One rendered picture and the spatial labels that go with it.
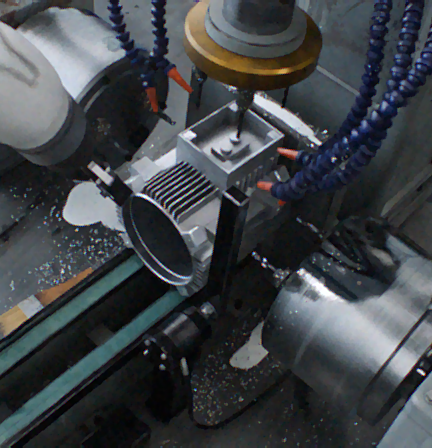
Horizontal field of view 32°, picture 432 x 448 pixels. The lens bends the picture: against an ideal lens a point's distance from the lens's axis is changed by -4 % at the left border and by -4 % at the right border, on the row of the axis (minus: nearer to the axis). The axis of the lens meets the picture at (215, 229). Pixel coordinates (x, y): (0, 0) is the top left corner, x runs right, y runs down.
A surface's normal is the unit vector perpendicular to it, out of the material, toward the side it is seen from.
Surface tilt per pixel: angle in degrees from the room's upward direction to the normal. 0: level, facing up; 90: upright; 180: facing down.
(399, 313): 20
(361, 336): 47
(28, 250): 0
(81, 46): 9
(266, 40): 0
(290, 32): 0
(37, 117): 93
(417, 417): 90
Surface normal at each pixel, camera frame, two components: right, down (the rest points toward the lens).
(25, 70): 0.90, 0.06
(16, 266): 0.11, -0.62
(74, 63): -0.14, -0.40
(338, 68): -0.68, 0.52
